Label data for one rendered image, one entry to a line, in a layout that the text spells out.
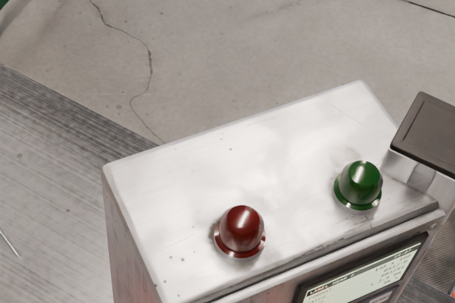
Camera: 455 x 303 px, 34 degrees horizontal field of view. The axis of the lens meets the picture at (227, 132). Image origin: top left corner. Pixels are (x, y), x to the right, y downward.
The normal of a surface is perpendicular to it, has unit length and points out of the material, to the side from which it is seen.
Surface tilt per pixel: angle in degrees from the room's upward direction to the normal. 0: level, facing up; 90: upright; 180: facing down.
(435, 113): 0
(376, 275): 90
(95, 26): 0
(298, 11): 0
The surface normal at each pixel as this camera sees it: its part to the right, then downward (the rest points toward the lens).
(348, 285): 0.43, 0.74
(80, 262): 0.08, -0.60
